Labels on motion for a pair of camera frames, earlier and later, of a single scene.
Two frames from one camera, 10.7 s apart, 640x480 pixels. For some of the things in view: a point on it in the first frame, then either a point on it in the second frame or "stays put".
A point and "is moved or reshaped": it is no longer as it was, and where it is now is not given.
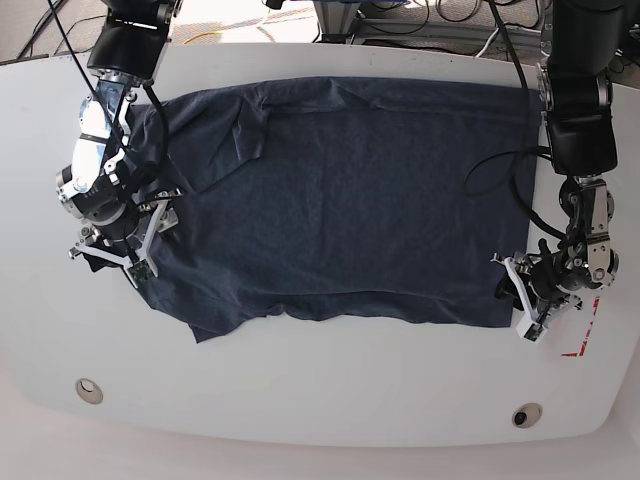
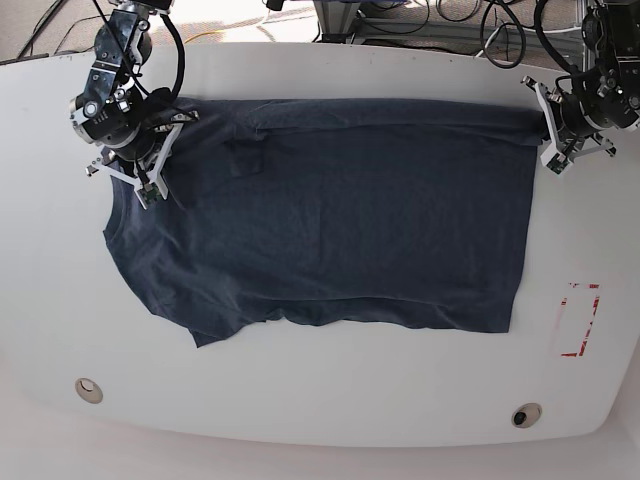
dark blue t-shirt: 370,200 is moved or reshaped
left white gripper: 162,217 → 146,188
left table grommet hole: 89,391 stays put
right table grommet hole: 527,415 stays put
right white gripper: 538,318 → 553,146
